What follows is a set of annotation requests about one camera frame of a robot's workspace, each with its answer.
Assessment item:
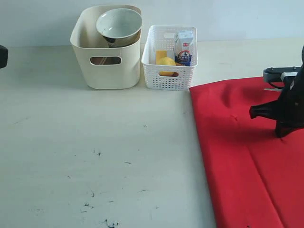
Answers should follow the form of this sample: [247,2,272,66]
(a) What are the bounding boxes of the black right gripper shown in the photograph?
[249,66,304,138]

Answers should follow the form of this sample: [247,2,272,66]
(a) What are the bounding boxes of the red scalloped tablecloth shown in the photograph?
[190,77,304,228]

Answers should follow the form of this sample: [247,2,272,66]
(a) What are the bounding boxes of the fried chicken nugget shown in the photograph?
[175,62,184,67]

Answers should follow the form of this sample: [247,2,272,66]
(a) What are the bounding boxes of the small milk carton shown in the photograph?
[174,30,194,67]

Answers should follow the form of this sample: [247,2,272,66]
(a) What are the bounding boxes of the yellow lemon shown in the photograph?
[156,57,176,76]

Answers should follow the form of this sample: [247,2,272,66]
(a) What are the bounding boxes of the yellow cheese wedge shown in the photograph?
[155,50,167,65]

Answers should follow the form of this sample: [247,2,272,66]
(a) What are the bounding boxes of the brown wooden plate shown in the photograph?
[90,57,122,65]

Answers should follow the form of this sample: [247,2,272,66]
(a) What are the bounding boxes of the white ceramic bowl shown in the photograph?
[95,8,143,39]

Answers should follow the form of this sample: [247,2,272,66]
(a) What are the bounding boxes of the stainless steel cup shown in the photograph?
[105,31,141,48]

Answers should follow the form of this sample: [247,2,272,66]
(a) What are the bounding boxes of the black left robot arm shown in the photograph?
[0,45,8,68]

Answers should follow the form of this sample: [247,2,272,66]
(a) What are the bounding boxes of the white lattice plastic basket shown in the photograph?
[142,25,198,91]

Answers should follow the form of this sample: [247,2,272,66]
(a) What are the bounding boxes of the cream plastic bin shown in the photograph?
[70,5,142,89]

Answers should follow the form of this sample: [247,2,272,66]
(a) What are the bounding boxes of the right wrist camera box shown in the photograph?
[263,66,301,89]

